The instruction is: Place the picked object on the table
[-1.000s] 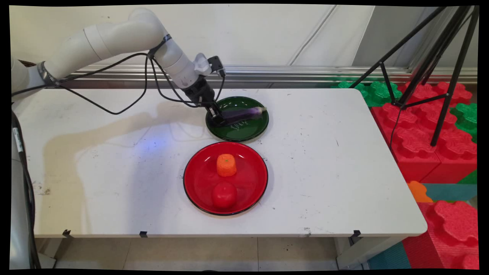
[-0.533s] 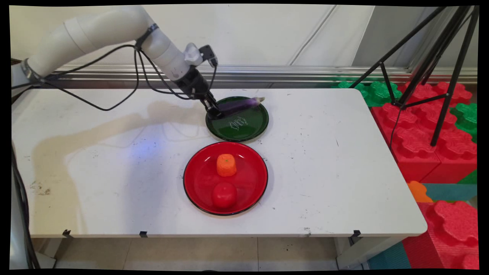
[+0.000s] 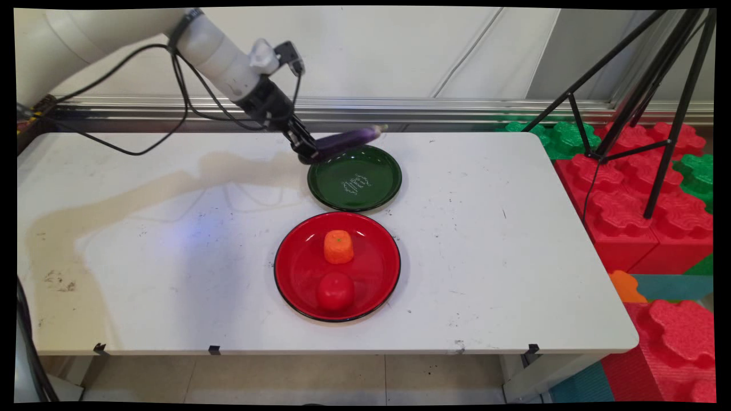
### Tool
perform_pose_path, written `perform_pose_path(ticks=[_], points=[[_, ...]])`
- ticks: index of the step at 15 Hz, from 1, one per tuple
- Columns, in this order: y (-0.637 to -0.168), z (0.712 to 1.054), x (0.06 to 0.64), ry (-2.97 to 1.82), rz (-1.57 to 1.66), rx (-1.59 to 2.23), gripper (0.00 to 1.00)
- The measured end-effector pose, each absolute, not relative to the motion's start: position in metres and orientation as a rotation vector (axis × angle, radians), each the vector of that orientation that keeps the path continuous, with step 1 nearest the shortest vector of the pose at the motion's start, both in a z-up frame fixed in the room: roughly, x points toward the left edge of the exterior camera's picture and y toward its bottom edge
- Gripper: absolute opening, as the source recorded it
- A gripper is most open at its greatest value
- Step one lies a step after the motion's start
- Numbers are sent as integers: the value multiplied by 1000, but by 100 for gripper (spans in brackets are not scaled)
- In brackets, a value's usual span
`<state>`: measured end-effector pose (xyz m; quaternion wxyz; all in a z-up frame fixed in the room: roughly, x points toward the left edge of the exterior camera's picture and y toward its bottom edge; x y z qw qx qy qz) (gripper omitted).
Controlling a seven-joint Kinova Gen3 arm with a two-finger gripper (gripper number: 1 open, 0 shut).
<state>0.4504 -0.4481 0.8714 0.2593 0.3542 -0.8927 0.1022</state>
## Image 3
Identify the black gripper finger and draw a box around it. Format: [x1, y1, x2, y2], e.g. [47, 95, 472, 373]
[292, 143, 322, 167]
[284, 116, 316, 154]

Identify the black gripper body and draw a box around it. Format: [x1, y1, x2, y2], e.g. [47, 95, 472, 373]
[233, 75, 300, 131]

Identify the purple toy eggplant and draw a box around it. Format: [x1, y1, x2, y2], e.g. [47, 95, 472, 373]
[311, 124, 389, 164]

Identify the dark green plate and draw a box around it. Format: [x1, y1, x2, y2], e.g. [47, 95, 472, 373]
[307, 144, 403, 213]

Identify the orange toy carrot piece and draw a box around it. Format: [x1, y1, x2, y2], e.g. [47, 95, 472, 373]
[323, 229, 355, 265]

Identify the red plate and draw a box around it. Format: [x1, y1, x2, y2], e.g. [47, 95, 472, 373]
[274, 212, 401, 324]

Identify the red toy tomato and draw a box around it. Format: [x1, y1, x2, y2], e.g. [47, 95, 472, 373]
[317, 272, 355, 313]

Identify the dark wicker basket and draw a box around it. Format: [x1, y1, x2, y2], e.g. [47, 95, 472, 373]
[16, 94, 58, 154]

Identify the green foam block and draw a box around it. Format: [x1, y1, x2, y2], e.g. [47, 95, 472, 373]
[495, 117, 603, 161]
[673, 154, 714, 215]

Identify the large red foam block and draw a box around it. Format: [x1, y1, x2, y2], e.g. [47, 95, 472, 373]
[554, 122, 714, 276]

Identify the white table leg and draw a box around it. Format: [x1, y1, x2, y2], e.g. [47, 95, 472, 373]
[501, 353, 609, 404]

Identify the orange foam block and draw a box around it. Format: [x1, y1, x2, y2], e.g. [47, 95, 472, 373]
[608, 270, 649, 304]

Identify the black tripod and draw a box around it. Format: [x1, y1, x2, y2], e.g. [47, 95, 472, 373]
[521, 9, 718, 221]

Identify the teal foam mat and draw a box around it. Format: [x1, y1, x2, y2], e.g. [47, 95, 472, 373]
[630, 273, 714, 304]

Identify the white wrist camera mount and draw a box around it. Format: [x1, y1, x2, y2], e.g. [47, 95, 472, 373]
[247, 38, 307, 77]

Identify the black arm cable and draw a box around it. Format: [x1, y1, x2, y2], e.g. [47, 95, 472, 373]
[53, 22, 304, 157]

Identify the aluminium wall rail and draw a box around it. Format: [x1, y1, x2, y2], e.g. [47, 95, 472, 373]
[51, 95, 714, 127]

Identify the thin black tripod cable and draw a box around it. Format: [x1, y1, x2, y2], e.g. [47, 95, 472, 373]
[581, 162, 601, 224]

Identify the black floor cable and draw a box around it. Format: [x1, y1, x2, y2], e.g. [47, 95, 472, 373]
[16, 279, 60, 404]

